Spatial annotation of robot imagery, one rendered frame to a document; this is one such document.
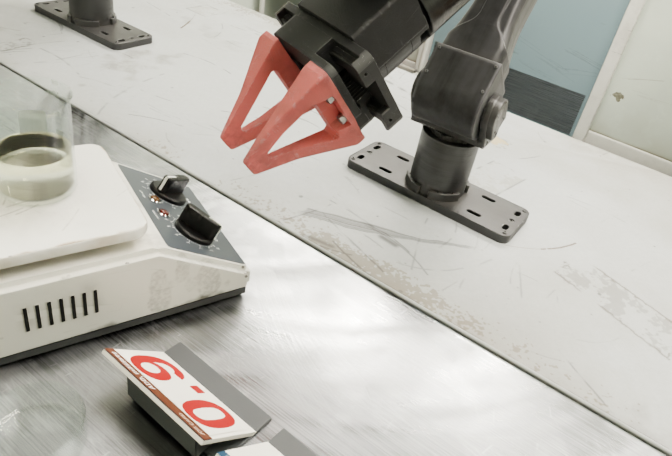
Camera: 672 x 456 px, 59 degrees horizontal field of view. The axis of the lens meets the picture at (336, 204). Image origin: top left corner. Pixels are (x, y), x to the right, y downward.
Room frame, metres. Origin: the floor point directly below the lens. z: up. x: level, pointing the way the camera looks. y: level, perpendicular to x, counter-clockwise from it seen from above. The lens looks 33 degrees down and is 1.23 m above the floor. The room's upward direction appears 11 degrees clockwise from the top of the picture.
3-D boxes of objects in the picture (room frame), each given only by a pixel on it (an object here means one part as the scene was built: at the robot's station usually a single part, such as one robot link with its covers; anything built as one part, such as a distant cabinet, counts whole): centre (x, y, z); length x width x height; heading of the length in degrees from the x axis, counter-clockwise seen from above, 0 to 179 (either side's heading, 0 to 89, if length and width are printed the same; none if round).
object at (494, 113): (0.57, -0.10, 1.00); 0.09 x 0.06 x 0.06; 63
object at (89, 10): (0.87, 0.42, 0.94); 0.20 x 0.07 x 0.08; 60
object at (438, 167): (0.58, -0.10, 0.94); 0.20 x 0.07 x 0.08; 60
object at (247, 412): (0.24, 0.07, 0.92); 0.09 x 0.06 x 0.04; 58
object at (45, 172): (0.33, 0.20, 1.02); 0.06 x 0.05 x 0.08; 56
